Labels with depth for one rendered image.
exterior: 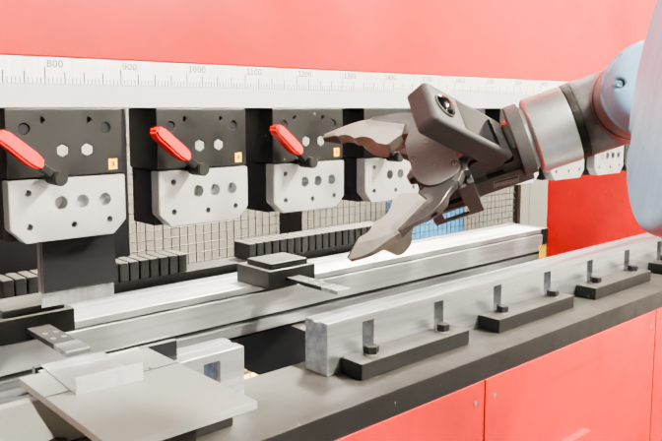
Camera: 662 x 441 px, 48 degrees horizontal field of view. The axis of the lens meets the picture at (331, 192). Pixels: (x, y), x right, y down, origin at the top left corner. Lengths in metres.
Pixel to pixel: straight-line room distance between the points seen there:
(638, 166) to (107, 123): 0.81
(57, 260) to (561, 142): 0.65
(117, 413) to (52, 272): 0.23
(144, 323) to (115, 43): 0.56
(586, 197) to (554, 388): 1.34
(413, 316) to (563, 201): 1.60
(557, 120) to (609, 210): 2.18
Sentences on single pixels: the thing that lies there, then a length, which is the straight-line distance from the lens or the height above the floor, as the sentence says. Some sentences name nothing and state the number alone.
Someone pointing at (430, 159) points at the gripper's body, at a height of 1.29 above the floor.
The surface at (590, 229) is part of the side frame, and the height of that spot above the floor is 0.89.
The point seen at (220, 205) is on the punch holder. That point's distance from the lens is 1.10.
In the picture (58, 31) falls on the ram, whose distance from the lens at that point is 0.99.
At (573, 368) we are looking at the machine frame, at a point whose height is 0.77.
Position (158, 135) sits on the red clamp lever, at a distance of 1.00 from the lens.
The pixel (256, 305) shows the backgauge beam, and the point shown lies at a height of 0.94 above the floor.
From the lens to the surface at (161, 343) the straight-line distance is 1.12.
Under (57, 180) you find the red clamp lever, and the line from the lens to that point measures 0.94.
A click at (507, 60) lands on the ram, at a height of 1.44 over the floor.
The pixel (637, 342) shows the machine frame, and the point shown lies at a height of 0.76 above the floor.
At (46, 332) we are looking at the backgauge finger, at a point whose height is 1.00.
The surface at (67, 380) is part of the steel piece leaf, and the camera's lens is 1.00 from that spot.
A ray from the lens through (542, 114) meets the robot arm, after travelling 0.72.
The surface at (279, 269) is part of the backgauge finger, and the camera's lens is 1.47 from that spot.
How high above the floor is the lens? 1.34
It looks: 6 degrees down
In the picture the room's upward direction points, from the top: straight up
